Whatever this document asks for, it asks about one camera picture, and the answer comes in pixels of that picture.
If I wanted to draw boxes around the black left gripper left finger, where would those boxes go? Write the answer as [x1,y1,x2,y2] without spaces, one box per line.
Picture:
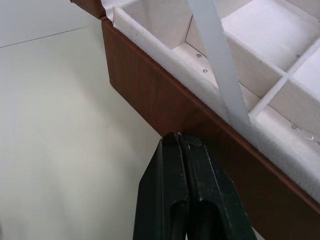
[133,132,190,240]

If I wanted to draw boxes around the thin silver chain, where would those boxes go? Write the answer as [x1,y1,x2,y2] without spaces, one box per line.
[291,123,320,146]

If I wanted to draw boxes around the brown wooden jewelry box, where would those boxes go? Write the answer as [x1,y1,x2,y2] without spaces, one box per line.
[69,0,320,240]

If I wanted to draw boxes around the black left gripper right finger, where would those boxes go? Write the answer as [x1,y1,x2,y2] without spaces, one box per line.
[177,133,256,240]

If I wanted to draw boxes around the white lid stay ribbon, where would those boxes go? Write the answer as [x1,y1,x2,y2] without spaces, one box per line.
[184,0,262,151]

